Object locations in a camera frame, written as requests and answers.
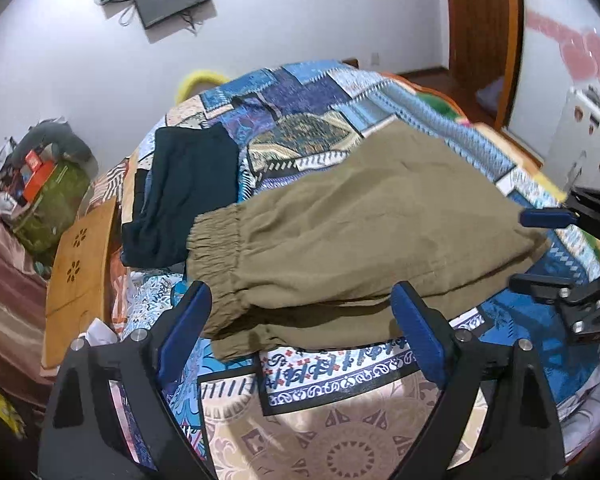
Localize yellow bag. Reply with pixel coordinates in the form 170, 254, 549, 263
0, 392, 28, 436

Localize green storage bag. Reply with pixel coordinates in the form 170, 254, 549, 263
12, 160, 93, 266

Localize patchwork printed blanket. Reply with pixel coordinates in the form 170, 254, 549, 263
115, 60, 600, 480

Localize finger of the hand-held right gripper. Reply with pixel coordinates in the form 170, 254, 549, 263
520, 187, 600, 241
509, 272, 600, 346

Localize olive green pants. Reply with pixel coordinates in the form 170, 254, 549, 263
186, 116, 551, 361

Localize pink wall decal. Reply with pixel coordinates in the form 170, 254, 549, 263
525, 10, 600, 81

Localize black monitor cable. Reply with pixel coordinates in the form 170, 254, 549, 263
180, 7, 203, 36

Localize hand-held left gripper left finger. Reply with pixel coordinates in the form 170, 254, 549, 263
37, 280, 217, 480

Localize bamboo lap desk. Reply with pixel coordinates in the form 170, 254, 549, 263
42, 197, 118, 368

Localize striped pink curtain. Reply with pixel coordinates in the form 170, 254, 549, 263
0, 155, 56, 396

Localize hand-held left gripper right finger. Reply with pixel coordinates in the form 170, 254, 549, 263
390, 281, 567, 480

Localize white crumpled cloth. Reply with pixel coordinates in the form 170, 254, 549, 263
87, 317, 118, 346

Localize wooden door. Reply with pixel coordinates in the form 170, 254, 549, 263
442, 0, 526, 131

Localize dark navy pants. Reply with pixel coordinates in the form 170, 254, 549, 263
121, 125, 241, 268

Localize yellow foam tube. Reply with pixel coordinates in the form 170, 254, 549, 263
176, 70, 231, 103

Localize grey long pillow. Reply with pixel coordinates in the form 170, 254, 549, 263
17, 120, 98, 173

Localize lilac cloth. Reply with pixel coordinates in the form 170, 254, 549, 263
475, 80, 506, 107

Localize orange flat box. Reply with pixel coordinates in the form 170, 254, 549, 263
22, 160, 56, 203

